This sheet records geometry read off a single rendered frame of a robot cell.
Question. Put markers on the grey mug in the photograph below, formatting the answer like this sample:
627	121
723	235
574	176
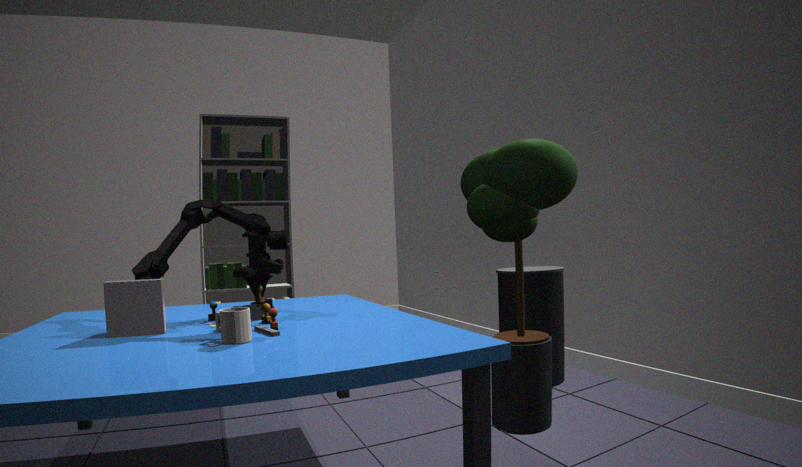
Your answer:
234	324

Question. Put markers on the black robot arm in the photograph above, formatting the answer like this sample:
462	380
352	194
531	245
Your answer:
154	264

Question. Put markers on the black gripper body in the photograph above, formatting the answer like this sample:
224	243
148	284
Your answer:
252	271

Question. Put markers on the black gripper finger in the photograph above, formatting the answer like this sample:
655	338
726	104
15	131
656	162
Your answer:
254	285
263	282

